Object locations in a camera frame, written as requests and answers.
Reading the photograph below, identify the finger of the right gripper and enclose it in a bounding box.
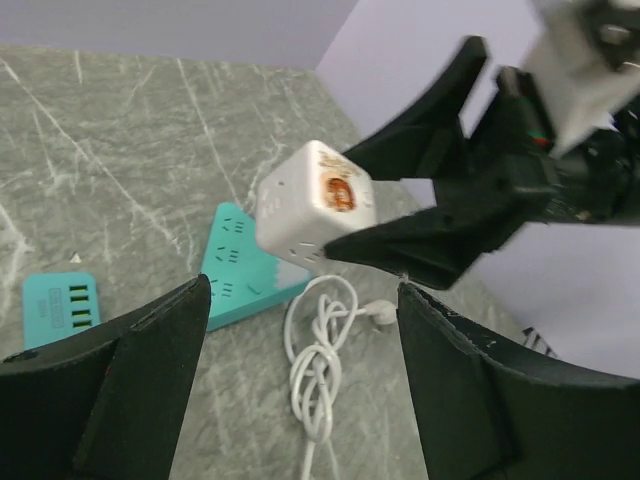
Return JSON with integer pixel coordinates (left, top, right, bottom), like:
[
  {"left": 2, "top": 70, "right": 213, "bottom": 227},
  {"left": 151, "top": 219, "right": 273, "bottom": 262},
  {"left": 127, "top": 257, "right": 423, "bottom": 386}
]
[
  {"left": 324, "top": 200, "right": 546, "bottom": 290},
  {"left": 343, "top": 36, "right": 488, "bottom": 180}
]

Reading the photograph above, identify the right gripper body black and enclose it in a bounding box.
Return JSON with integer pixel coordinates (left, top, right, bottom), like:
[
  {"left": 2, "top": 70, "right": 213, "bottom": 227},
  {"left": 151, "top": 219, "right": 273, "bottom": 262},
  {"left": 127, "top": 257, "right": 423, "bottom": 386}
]
[{"left": 435, "top": 67, "right": 639, "bottom": 250}]

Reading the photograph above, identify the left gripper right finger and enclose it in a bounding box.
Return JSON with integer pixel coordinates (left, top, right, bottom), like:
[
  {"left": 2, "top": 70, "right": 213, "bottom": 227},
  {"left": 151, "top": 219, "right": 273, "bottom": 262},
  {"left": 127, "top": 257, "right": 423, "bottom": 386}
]
[{"left": 397, "top": 283, "right": 639, "bottom": 479}]

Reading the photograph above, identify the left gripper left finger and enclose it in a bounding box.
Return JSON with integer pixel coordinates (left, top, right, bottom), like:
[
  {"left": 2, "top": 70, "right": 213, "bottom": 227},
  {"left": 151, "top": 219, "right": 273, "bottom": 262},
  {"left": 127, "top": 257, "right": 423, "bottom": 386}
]
[{"left": 1, "top": 274, "right": 211, "bottom": 479}]

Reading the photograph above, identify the white cube socket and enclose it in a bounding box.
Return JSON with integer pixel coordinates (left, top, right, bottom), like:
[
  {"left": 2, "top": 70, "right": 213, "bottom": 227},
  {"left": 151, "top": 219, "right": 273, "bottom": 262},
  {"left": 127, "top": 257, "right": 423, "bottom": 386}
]
[{"left": 255, "top": 140, "right": 377, "bottom": 271}]

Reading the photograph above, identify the teal triangular power strip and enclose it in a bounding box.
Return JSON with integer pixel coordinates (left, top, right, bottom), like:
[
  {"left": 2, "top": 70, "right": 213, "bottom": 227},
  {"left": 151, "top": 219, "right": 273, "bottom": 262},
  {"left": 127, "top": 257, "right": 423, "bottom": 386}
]
[{"left": 201, "top": 202, "right": 312, "bottom": 332}]

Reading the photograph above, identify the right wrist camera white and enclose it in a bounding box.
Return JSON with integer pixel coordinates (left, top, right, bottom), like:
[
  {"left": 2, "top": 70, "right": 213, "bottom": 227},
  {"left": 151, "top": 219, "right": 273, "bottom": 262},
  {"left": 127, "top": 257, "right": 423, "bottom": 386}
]
[{"left": 522, "top": 1, "right": 639, "bottom": 157}]

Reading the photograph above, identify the white coiled cord with plug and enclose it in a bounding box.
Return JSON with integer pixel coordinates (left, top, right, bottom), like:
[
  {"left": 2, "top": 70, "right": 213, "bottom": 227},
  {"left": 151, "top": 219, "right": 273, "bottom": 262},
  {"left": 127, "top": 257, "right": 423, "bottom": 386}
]
[{"left": 283, "top": 273, "right": 399, "bottom": 480}]

